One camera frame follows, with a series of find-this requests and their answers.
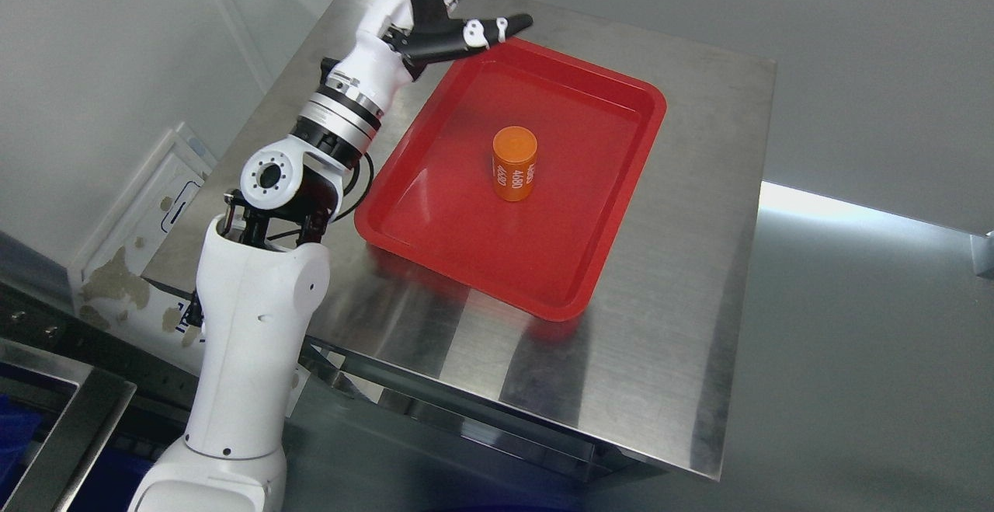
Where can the red plastic tray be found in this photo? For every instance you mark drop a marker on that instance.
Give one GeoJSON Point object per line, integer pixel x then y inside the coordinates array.
{"type": "Point", "coordinates": [433, 201]}

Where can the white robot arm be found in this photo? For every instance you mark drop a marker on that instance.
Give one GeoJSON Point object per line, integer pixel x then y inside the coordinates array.
{"type": "Point", "coordinates": [257, 301]}

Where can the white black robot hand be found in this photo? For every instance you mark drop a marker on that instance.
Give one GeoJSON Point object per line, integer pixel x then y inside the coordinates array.
{"type": "Point", "coordinates": [397, 39]}

